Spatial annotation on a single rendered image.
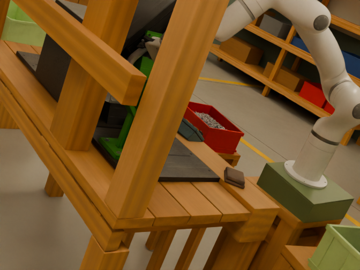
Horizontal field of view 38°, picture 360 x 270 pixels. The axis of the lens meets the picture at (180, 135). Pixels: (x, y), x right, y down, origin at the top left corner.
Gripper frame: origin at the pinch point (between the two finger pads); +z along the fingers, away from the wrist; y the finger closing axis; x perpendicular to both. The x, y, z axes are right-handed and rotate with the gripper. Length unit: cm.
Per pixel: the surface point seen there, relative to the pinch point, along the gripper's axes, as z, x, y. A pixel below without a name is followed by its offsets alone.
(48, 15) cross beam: 4.4, 24.6, 29.9
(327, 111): 247, -329, -355
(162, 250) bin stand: 21, 32, -101
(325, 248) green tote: -72, 10, -64
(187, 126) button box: -0.6, -1.0, -39.6
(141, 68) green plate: 2.8, 3.5, -6.8
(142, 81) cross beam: -51, 31, 18
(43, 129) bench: 4.1, 48.6, -1.7
